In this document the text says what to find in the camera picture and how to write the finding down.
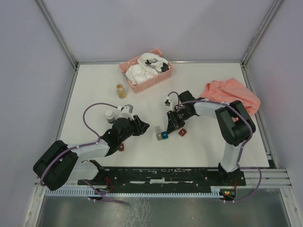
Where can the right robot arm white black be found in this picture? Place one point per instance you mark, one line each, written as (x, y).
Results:
(235, 124)

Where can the glass pill bottle yellow pills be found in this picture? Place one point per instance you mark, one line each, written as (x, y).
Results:
(121, 92)

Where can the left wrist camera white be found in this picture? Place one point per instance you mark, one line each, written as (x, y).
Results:
(125, 111)

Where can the white bottle cap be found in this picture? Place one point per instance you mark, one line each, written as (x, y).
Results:
(110, 117)

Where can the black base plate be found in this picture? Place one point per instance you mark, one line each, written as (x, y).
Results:
(165, 179)

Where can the white cable duct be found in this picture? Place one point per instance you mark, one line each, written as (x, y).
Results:
(85, 191)

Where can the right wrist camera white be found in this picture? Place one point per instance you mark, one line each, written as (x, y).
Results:
(169, 103)

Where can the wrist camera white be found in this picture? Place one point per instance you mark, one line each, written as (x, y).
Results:
(125, 111)
(169, 103)

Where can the grey pill box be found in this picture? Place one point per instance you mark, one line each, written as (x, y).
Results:
(158, 133)

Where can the white cloth in basket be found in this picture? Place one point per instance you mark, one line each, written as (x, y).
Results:
(149, 65)

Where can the red pill box left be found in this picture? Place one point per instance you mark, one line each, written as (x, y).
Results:
(122, 147)

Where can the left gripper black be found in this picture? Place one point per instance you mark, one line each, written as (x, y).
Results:
(140, 126)

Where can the teal pill box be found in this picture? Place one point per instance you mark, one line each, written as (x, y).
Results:
(164, 135)

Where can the red pill box right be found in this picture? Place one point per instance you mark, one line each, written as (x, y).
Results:
(182, 132)

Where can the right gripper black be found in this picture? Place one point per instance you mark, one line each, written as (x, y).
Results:
(173, 123)

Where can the pink plastic basket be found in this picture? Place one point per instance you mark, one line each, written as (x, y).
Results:
(149, 83)

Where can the pink shirt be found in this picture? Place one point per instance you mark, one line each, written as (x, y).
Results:
(230, 90)

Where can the red pill box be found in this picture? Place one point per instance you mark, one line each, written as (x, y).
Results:
(122, 147)
(182, 132)

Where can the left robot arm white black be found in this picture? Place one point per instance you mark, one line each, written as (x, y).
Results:
(62, 163)

